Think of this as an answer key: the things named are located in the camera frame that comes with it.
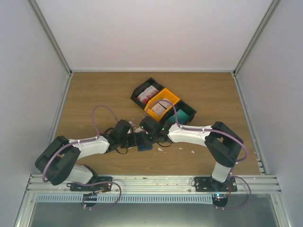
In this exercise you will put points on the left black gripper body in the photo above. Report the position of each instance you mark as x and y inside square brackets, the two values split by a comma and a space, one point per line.
[129, 143]

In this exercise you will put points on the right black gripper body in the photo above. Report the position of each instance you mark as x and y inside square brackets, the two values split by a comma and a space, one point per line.
[153, 140]

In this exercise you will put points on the white pink cards stack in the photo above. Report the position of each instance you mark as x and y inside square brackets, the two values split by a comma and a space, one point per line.
[160, 107]

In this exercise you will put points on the orange bin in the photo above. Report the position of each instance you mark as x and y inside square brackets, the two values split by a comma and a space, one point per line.
[165, 93]

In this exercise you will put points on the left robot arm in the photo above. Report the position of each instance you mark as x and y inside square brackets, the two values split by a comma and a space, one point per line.
[58, 161]

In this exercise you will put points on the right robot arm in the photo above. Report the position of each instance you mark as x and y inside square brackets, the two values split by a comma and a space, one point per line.
[225, 146]

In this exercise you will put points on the red patterned cards stack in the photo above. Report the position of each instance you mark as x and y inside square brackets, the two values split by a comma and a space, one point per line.
[144, 96]

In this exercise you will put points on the black bin right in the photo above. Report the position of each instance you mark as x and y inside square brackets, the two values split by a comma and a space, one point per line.
[183, 106]

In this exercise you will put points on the black bin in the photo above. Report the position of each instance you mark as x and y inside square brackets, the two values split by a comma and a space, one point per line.
[183, 106]
[142, 87]

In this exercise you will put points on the black bin left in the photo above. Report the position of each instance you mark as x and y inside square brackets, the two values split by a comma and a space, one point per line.
[142, 87]

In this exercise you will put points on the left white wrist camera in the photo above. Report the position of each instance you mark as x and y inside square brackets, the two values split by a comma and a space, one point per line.
[132, 127]

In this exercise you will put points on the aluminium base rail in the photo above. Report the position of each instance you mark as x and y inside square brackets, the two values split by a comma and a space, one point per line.
[157, 184]

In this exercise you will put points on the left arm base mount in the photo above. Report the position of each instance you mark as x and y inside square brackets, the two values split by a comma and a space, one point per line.
[97, 184]

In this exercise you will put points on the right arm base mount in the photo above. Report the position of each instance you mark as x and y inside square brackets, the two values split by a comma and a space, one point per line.
[220, 191]

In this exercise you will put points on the grey slotted cable duct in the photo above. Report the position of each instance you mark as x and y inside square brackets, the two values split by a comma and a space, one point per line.
[127, 198]

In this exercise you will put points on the left aluminium frame post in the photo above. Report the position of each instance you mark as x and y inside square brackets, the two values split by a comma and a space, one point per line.
[41, 19]

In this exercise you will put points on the aluminium frame post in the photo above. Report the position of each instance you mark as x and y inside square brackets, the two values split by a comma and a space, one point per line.
[258, 32]
[41, 19]

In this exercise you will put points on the right aluminium frame post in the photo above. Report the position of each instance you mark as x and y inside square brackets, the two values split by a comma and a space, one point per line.
[258, 32]

